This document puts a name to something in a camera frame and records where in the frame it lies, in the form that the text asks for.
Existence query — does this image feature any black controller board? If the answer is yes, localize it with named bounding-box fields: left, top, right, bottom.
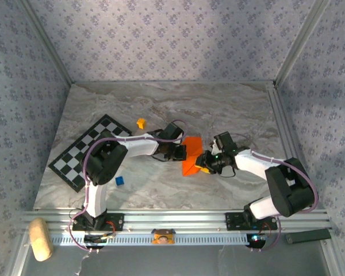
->
left=246, top=233, right=270, bottom=250
left=83, top=233, right=116, bottom=250

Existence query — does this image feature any black flat bar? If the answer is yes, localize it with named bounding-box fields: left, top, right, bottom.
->
left=285, top=228, right=332, bottom=245

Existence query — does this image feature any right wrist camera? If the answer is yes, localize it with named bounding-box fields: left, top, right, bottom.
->
left=209, top=137, right=224, bottom=155

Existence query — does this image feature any purple cable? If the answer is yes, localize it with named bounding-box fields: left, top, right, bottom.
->
left=68, top=119, right=189, bottom=254
left=235, top=132, right=320, bottom=254

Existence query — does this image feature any tan cork block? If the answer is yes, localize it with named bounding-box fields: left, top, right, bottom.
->
left=28, top=217, right=54, bottom=262

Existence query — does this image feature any slotted aluminium side rail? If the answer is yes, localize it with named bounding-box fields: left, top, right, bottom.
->
left=266, top=83, right=317, bottom=210

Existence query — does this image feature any aluminium frame post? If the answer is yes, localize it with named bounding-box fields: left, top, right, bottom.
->
left=10, top=232, right=29, bottom=276
left=274, top=0, right=332, bottom=87
left=321, top=238, right=345, bottom=276
left=18, top=0, right=75, bottom=86

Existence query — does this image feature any orange cartoon figure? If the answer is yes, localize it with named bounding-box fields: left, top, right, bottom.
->
left=151, top=228, right=176, bottom=246

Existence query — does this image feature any black white checkerboard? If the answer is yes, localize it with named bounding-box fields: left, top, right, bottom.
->
left=48, top=114, right=132, bottom=193

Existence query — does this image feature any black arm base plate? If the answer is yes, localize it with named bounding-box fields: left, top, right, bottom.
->
left=224, top=212, right=278, bottom=232
left=71, top=212, right=125, bottom=232

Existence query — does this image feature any wide aluminium rail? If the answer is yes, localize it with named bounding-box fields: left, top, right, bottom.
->
left=20, top=209, right=333, bottom=234

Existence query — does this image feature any orange cloth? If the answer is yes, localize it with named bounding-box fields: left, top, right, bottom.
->
left=181, top=136, right=204, bottom=177

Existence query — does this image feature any white slotted cable duct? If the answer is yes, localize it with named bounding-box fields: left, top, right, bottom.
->
left=50, top=233, right=251, bottom=247

